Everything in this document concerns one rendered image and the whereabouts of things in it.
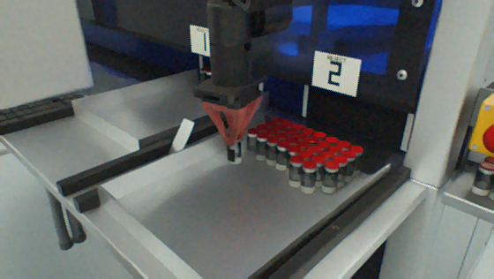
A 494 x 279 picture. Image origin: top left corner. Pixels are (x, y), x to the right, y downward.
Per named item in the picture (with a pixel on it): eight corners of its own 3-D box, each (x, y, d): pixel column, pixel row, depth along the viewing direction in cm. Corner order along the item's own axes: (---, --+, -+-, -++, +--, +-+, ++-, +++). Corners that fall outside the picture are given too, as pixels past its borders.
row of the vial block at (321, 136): (277, 137, 72) (278, 116, 69) (362, 173, 60) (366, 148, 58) (269, 141, 70) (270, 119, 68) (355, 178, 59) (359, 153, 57)
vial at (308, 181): (305, 184, 57) (308, 158, 55) (318, 190, 56) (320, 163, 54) (296, 190, 56) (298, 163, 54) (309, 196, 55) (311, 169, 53)
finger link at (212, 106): (264, 137, 59) (265, 79, 55) (241, 156, 53) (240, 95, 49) (228, 128, 62) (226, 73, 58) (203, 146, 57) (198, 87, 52)
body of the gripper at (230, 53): (267, 86, 56) (268, 35, 53) (232, 109, 48) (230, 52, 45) (231, 79, 59) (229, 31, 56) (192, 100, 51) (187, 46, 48)
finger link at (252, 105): (263, 138, 59) (263, 80, 54) (239, 158, 53) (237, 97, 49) (227, 129, 62) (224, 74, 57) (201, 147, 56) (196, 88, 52)
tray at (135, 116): (198, 80, 103) (197, 68, 101) (268, 105, 87) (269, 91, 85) (74, 116, 81) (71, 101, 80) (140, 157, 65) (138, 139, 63)
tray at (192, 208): (263, 131, 74) (263, 115, 73) (387, 183, 58) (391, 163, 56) (101, 206, 53) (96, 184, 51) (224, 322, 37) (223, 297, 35)
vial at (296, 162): (294, 178, 59) (295, 153, 57) (305, 184, 57) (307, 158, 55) (285, 184, 57) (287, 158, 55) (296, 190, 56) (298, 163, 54)
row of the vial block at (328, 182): (252, 149, 67) (252, 126, 65) (339, 190, 56) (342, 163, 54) (243, 154, 66) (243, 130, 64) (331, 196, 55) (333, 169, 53)
